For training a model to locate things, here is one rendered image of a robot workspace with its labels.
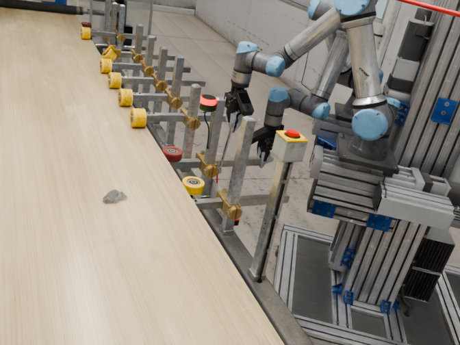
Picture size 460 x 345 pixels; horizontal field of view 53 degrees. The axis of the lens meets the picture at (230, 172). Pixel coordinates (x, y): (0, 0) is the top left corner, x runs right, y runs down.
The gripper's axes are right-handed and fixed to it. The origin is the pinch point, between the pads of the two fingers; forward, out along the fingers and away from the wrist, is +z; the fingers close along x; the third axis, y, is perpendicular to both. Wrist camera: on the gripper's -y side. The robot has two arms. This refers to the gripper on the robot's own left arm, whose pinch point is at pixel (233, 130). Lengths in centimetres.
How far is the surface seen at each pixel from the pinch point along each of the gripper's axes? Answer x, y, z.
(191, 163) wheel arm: 17.4, -1.9, 13.6
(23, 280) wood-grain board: 82, -65, 9
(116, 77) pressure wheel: 34, 72, 2
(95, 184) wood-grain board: 59, -23, 9
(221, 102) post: 10.8, -6.2, -14.3
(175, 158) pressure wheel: 25.4, -4.4, 9.9
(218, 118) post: 10.7, -6.2, -7.7
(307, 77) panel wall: -269, 335, 73
